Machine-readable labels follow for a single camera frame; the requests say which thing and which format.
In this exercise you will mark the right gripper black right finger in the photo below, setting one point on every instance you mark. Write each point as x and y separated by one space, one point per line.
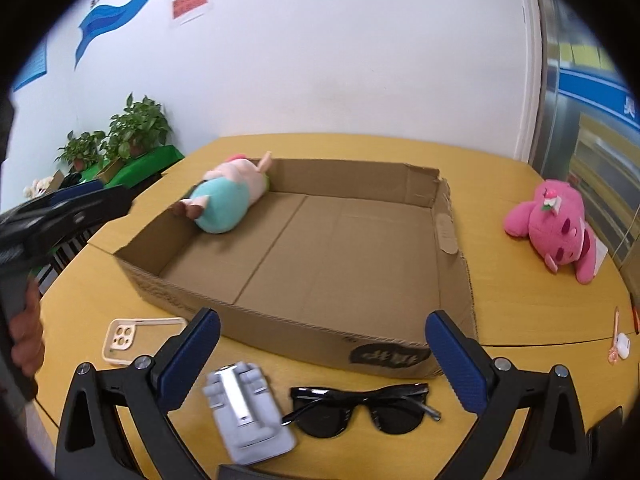
552 443

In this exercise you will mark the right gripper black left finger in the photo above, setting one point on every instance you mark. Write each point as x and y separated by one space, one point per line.
92 443

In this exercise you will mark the white clear phone case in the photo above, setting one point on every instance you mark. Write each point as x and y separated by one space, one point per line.
128 338

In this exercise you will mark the person's left hand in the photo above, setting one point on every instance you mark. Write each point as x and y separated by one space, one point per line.
27 333

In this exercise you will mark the potted green plant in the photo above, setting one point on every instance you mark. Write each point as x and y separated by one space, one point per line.
141 126
82 151

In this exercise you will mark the grey moai phone stand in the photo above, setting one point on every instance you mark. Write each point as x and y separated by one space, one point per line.
246 414

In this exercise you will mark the green cloth covered table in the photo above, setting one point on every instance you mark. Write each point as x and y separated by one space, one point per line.
134 171

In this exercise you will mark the small orange white item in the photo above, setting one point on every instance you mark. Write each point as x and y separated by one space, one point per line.
620 347

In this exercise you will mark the brown cardboard box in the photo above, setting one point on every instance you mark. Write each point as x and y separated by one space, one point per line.
339 264

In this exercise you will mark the teal and pink plush toy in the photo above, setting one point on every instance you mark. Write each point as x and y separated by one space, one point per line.
221 200

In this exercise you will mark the red wall sign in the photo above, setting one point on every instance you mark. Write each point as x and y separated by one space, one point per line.
184 9

